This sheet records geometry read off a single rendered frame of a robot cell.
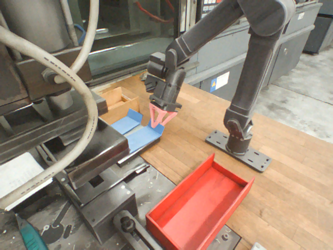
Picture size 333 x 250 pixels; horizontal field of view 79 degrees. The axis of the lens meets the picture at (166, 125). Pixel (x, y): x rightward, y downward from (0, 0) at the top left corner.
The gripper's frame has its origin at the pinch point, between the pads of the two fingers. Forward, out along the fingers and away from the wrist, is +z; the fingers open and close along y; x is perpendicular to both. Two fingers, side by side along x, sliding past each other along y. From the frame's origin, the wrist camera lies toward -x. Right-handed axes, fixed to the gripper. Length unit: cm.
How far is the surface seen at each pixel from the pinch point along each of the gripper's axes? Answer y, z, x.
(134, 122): 2.4, 3.0, -8.3
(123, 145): 29.2, -5.2, 19.7
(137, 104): -2.2, -1.4, -15.1
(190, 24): -56, -48, -52
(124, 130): 6.8, 5.5, -6.9
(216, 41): -88, -49, -50
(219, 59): -104, -39, -51
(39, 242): 34.5, 21.7, 11.6
